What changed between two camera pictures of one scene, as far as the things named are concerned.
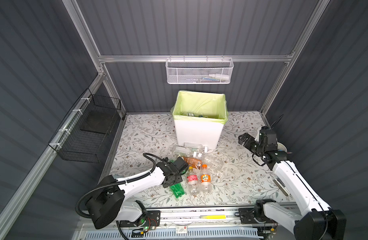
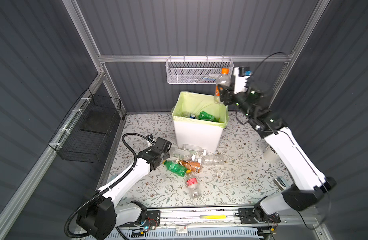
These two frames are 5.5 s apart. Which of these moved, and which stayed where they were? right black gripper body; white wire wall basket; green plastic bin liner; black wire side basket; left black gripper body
Moved: right black gripper body; left black gripper body
Stayed: black wire side basket; green plastic bin liner; white wire wall basket
